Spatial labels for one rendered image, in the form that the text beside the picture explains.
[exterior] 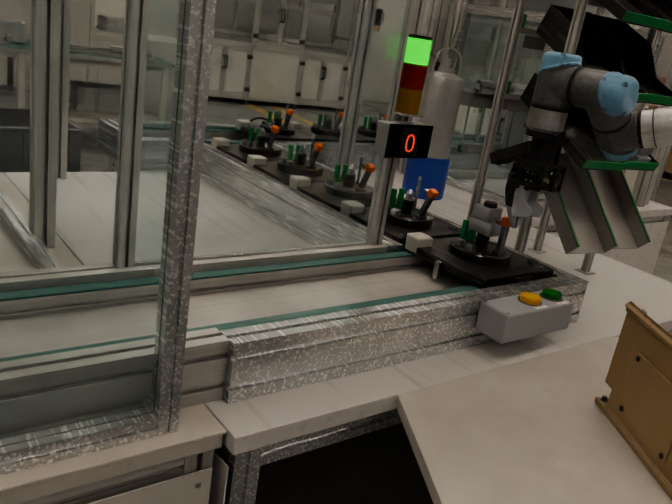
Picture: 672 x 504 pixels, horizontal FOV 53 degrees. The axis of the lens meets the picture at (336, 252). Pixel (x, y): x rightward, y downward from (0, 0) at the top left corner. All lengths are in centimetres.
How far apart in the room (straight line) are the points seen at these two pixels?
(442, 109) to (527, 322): 123
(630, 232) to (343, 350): 100
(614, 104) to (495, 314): 44
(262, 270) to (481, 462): 55
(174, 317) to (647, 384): 72
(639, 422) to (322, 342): 51
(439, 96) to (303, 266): 121
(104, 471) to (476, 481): 49
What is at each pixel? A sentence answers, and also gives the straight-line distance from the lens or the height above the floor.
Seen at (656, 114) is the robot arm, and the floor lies 134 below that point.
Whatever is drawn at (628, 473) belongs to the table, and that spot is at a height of 86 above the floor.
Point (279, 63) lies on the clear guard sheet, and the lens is 129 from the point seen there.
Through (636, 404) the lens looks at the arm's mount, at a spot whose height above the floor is 93.
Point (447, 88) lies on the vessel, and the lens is 243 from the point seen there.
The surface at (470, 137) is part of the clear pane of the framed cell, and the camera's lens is 275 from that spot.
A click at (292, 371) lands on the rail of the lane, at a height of 89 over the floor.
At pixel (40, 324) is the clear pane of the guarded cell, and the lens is 85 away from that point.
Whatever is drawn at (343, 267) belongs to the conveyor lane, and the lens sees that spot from 143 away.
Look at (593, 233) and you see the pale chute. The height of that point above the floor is 103.
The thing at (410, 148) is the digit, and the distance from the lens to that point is 145.
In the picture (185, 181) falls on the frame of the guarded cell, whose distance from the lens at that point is 83.
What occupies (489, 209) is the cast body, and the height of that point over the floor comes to 108.
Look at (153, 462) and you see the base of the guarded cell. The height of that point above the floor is 84.
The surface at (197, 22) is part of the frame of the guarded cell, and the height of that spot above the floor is 139.
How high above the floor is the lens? 142
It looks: 19 degrees down
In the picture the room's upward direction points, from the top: 9 degrees clockwise
